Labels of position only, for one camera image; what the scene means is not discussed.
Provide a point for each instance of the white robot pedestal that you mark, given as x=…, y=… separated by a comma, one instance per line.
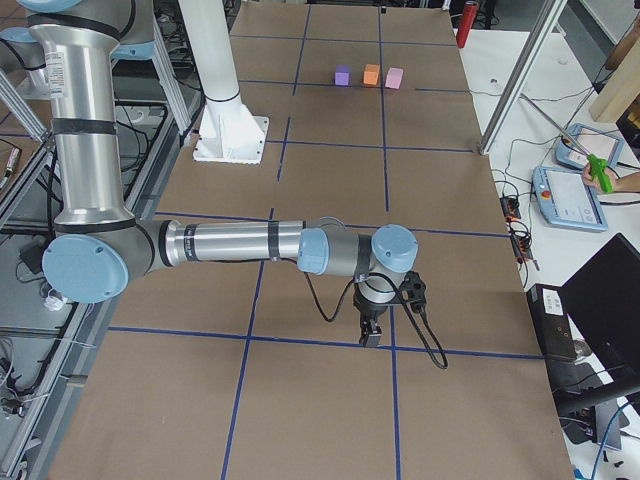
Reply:
x=228, y=132

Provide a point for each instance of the red cylinder bottle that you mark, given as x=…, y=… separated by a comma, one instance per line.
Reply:
x=466, y=22

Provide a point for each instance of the near blue teach pendant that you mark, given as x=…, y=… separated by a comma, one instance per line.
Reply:
x=566, y=202

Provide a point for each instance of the brown paper table cover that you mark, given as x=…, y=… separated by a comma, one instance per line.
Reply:
x=252, y=371

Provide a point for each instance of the black power strip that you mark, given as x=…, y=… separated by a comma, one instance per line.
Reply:
x=519, y=232

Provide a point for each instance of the person in black shirt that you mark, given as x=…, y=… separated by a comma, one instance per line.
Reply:
x=626, y=184

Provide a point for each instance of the orange foam block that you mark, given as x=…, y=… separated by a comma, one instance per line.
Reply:
x=371, y=75

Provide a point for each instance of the far blue teach pendant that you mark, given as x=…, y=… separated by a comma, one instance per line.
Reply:
x=602, y=144

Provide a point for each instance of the purple foam block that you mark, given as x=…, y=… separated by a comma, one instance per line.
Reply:
x=342, y=75

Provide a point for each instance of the blue teach pendant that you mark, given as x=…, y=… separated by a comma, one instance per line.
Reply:
x=602, y=144
x=566, y=202

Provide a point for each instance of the reacher grabber tool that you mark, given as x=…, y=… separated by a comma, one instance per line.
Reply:
x=597, y=166

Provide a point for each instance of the aluminium frame post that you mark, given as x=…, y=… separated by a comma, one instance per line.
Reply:
x=542, y=28

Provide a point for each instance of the pink foam block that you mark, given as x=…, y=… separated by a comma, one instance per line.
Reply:
x=394, y=77

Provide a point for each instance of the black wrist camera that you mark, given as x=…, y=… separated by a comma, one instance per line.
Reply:
x=414, y=291

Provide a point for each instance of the black monitor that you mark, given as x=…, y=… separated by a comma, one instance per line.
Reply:
x=602, y=300

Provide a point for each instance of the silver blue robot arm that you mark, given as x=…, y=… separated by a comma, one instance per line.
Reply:
x=321, y=247

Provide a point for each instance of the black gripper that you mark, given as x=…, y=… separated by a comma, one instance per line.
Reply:
x=369, y=308

